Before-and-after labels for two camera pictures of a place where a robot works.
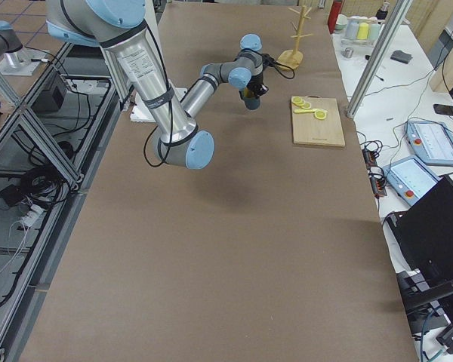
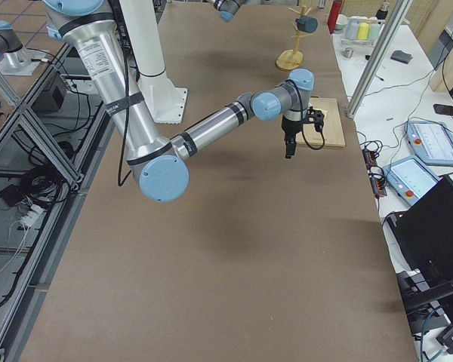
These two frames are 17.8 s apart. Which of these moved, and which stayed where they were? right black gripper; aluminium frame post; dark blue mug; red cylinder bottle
Moved: right black gripper; dark blue mug
Stayed: aluminium frame post; red cylinder bottle
